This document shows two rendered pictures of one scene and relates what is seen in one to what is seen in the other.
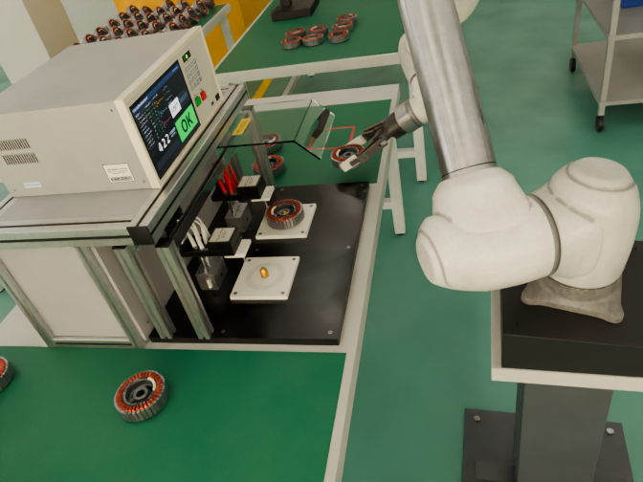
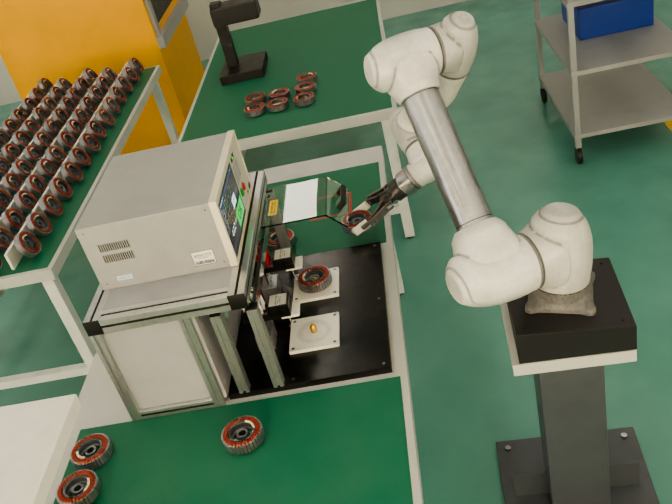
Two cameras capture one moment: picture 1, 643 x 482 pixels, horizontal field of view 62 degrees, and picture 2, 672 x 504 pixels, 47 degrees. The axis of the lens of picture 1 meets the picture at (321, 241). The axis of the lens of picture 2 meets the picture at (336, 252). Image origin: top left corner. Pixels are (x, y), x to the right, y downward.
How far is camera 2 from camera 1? 1.01 m
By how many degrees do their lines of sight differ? 9
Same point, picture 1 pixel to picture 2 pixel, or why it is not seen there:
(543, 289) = (539, 300)
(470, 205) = (480, 245)
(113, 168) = (199, 254)
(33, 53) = not seen: outside the picture
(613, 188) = (570, 222)
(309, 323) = (364, 360)
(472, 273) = (488, 290)
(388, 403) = (422, 452)
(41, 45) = not seen: outside the picture
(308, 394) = (379, 408)
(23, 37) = not seen: outside the picture
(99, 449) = (221, 478)
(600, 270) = (573, 278)
